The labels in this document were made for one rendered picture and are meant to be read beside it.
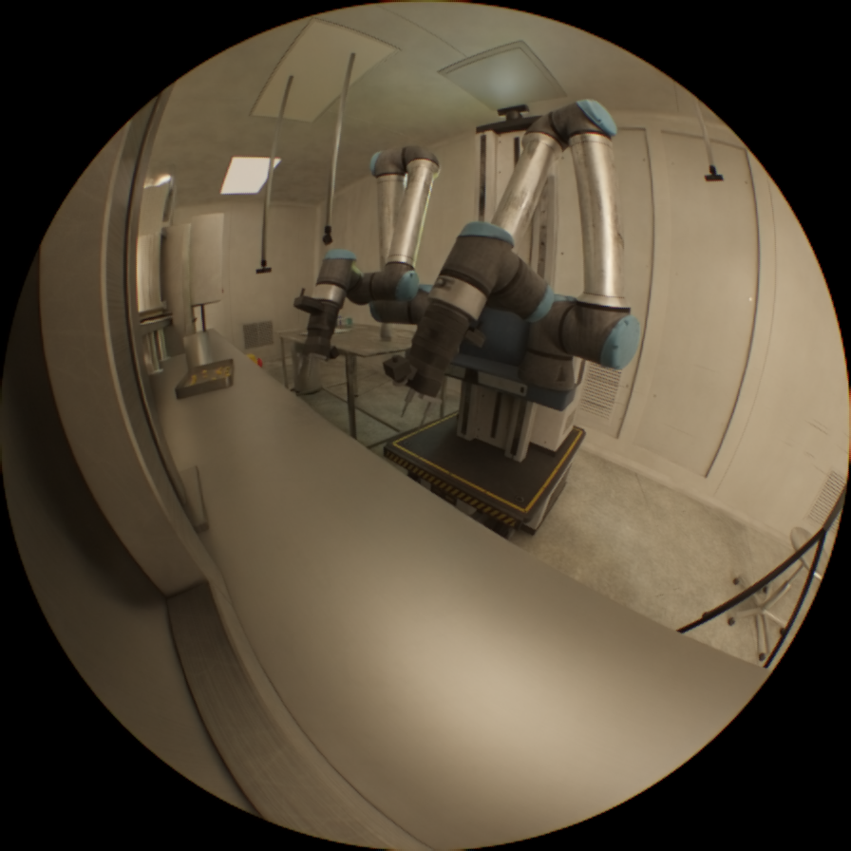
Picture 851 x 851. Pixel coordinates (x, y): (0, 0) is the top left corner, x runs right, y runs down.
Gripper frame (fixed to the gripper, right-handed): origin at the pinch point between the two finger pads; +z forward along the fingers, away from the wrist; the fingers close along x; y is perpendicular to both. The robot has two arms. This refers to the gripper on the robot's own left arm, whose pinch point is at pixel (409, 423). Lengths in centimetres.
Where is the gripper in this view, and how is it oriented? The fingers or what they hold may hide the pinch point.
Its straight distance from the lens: 50.2
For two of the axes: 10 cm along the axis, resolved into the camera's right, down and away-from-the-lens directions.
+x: 6.2, 4.7, -6.3
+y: -6.7, -1.2, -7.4
